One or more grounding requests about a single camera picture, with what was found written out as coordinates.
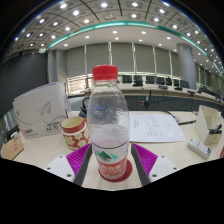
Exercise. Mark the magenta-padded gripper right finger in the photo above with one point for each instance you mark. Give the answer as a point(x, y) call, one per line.
point(146, 160)

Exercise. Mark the white paper carton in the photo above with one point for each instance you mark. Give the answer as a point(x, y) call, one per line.
point(40, 110)

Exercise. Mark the long curved conference desk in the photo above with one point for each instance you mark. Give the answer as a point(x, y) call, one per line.
point(166, 96)

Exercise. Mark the flat brown cardboard sheet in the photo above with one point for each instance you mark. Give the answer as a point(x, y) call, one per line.
point(11, 148)

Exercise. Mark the black office chairs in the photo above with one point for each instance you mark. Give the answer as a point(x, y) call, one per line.
point(138, 80)

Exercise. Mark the clear red-capped water bottle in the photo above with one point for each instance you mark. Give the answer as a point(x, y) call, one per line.
point(108, 116)

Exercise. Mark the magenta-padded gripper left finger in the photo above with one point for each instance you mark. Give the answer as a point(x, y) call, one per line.
point(78, 159)

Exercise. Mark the red floral mug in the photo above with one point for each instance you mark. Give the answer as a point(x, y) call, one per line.
point(75, 133)

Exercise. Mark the white printed paper sheet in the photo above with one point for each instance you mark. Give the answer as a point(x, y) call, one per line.
point(153, 128)

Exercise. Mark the black desk console with screen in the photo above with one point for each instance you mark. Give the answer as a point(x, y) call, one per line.
point(83, 111)

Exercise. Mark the ceiling lights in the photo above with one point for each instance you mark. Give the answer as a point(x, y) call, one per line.
point(104, 5)

